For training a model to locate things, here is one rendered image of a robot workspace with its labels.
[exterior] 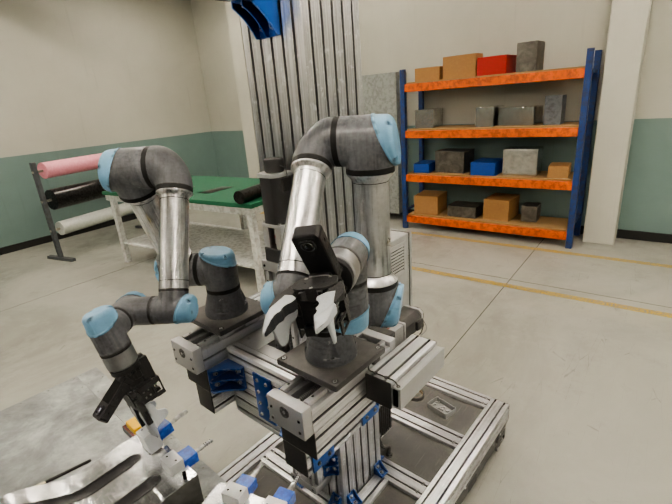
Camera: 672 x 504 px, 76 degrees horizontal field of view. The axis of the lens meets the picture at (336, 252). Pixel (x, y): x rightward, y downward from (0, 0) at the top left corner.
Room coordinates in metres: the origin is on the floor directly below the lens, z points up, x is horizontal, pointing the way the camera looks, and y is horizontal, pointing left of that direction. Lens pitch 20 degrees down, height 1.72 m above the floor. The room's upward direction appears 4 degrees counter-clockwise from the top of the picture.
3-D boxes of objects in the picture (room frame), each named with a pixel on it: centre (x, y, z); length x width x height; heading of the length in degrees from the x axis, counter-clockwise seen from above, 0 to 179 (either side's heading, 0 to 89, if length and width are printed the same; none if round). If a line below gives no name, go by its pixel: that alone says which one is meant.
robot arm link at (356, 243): (0.78, -0.02, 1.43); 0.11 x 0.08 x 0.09; 164
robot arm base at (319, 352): (1.07, 0.04, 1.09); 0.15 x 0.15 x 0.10
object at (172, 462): (0.88, 0.41, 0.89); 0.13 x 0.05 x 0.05; 137
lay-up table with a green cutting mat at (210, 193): (4.86, 1.41, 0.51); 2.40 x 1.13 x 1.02; 56
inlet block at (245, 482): (0.81, 0.26, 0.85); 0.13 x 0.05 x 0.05; 154
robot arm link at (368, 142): (1.03, -0.09, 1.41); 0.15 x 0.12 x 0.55; 74
